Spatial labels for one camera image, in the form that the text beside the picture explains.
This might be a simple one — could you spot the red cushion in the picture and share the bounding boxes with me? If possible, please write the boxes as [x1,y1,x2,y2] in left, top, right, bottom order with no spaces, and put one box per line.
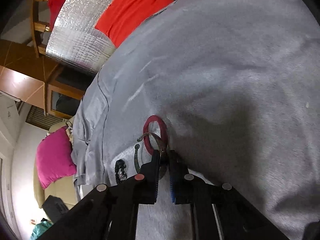
[95,0,174,48]

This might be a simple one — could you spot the maroon bangle ring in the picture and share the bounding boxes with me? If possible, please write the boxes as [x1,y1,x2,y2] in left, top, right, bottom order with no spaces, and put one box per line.
[142,115,169,156]

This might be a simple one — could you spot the teal shirt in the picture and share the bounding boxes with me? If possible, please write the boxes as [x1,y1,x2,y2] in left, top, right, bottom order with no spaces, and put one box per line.
[30,218,53,240]

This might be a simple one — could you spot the wooden cabinet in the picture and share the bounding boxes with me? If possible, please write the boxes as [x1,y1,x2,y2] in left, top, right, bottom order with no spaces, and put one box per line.
[44,64,95,119]

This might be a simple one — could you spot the dark metal cuff bangle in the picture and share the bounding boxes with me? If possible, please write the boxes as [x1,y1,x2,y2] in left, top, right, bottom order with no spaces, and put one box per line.
[134,132,168,180]

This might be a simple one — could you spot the silver foil insulation panel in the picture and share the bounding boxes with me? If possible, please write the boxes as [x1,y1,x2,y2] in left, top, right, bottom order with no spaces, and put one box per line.
[46,0,175,73]

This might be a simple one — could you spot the beige leather sofa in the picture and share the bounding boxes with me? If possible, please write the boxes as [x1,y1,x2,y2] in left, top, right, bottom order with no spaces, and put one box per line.
[33,119,78,208]

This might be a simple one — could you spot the magenta pillow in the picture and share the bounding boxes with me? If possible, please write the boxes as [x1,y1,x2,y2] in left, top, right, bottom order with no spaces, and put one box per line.
[35,126,76,189]

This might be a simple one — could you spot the black scrunchie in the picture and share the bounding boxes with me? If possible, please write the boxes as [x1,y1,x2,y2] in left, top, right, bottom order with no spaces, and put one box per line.
[114,159,127,185]

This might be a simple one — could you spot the grey bed cloth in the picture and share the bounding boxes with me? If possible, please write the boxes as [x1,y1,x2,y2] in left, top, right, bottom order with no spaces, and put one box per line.
[72,0,319,239]

